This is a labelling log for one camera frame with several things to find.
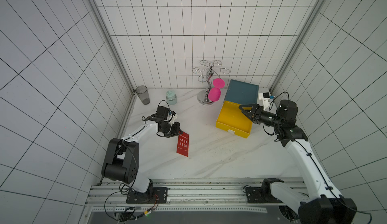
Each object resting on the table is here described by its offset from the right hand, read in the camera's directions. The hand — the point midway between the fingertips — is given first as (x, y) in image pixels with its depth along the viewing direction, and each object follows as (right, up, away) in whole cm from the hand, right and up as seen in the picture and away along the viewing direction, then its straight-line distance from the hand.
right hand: (241, 107), depth 71 cm
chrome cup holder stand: (-16, +7, +46) cm, 49 cm away
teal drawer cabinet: (+6, +8, +19) cm, 22 cm away
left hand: (-31, -17, +16) cm, 39 cm away
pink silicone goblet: (-10, +8, +26) cm, 29 cm away
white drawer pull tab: (-3, -13, +7) cm, 15 cm away
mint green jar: (-40, +6, +36) cm, 54 cm away
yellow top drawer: (-1, -6, +17) cm, 18 cm away
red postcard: (-29, -22, +14) cm, 39 cm away
